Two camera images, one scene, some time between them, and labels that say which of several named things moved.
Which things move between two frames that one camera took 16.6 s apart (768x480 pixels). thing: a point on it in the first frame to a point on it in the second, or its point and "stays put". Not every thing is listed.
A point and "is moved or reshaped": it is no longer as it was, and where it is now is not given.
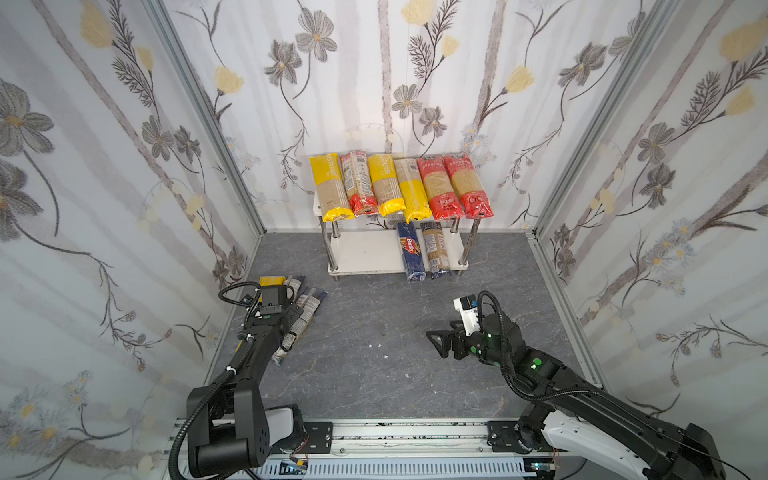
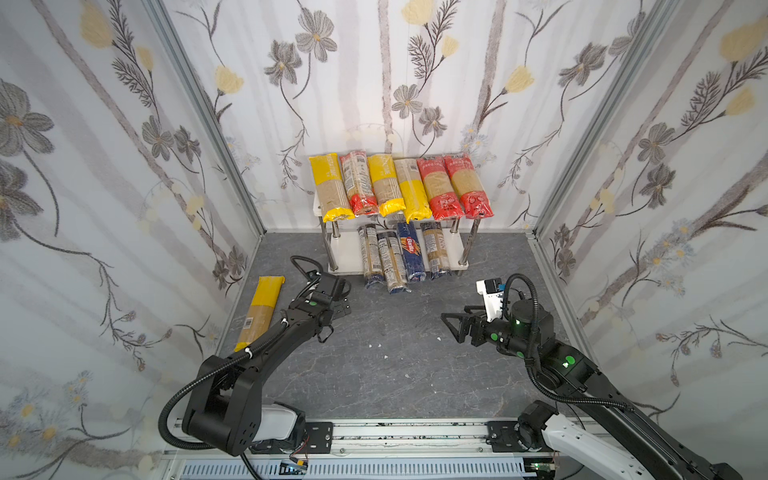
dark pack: [308, 305] is moved or reshaped
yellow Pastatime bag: [415, 201] stays put
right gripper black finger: [442, 340] to [463, 328]
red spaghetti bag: [467, 186] stays put
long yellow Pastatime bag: [333, 195] stays put
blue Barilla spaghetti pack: [411, 252] stays put
